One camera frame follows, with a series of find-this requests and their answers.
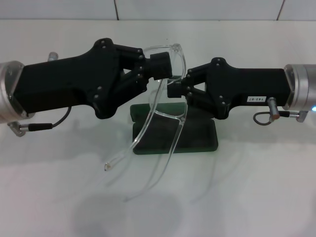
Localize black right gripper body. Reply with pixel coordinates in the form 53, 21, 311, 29
204, 57, 295, 121

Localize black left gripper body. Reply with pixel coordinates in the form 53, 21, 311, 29
10, 38, 122, 121

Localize clear plastic glasses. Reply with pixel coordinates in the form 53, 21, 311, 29
103, 43, 189, 202

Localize green glasses case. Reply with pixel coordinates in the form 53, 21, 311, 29
130, 102, 220, 157

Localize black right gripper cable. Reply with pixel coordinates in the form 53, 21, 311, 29
252, 111, 300, 126

